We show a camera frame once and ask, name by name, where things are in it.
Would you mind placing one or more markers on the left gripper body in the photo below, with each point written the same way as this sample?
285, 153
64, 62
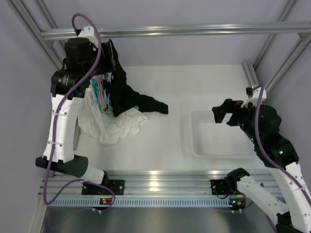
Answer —
103, 64

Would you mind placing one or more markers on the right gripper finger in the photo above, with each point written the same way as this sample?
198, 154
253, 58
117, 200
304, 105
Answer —
219, 115
228, 106

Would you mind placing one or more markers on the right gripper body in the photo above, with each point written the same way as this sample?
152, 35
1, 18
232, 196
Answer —
242, 116

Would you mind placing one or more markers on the black tank top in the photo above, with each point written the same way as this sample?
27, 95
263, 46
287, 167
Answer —
123, 97

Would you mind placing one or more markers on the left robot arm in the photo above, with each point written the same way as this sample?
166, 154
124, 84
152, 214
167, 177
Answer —
59, 154

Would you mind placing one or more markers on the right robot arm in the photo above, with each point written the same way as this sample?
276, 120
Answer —
261, 126

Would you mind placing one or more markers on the white plastic basket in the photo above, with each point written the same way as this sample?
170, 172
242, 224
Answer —
210, 140

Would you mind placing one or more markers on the bundle of coloured hangers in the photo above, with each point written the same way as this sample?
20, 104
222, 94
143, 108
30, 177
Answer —
98, 94

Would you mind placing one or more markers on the white garment pile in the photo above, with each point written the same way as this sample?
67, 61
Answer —
103, 125

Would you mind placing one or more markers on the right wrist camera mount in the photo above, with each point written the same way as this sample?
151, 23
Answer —
256, 94

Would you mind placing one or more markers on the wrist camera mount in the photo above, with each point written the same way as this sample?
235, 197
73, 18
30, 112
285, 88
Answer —
86, 32
256, 94

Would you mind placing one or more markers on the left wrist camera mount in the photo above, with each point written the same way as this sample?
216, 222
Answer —
86, 32

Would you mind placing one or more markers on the right aluminium frame post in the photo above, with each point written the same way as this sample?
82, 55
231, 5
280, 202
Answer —
266, 56

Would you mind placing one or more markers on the aluminium frame post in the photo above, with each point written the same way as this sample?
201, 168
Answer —
266, 56
33, 24

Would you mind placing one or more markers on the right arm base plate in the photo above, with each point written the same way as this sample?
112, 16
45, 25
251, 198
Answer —
223, 187

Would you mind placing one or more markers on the left aluminium frame post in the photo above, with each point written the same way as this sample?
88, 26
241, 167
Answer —
33, 24

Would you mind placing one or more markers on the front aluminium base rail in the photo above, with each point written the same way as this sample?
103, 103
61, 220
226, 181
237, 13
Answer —
195, 183

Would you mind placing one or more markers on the aluminium hanging rail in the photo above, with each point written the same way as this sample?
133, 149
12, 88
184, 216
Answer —
208, 29

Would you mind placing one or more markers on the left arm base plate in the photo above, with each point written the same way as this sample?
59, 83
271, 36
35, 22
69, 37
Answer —
116, 186

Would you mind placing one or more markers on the perforated cable duct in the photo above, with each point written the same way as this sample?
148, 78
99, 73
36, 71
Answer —
145, 202

